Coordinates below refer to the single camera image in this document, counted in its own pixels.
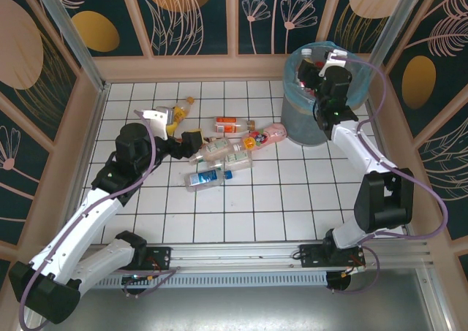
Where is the peach tinted green label bottle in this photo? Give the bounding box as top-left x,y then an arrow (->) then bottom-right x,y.
189,137 -> 243,166

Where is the orange juice bottle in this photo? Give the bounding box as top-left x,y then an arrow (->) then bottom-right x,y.
166,96 -> 195,134

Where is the blue label plastic bottle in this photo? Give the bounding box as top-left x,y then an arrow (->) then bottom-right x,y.
184,169 -> 234,194

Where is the orange label plastic bottle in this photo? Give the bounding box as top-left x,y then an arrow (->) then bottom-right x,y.
214,115 -> 256,134

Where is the clear green label bottle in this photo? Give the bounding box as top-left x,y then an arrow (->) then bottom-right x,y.
214,150 -> 254,171

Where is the pink plastic bottle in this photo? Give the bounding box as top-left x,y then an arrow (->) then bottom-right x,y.
242,123 -> 288,152

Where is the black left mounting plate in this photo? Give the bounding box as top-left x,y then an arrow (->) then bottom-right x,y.
145,246 -> 173,270

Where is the black mounting plate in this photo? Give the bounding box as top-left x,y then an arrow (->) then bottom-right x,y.
298,243 -> 366,272
145,246 -> 173,270

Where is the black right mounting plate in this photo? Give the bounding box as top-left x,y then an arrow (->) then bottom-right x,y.
298,243 -> 366,272

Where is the steel sheet panel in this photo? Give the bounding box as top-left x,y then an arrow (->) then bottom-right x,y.
38,286 -> 445,331

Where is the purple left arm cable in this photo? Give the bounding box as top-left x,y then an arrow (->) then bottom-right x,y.
18,108 -> 182,330

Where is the aluminium frame post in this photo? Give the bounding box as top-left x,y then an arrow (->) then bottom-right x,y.
365,0 -> 429,77
28,0 -> 110,93

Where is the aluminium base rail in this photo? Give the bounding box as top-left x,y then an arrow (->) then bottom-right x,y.
146,238 -> 434,270

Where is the grey slotted cable duct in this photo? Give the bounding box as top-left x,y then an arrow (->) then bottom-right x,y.
69,272 -> 329,290

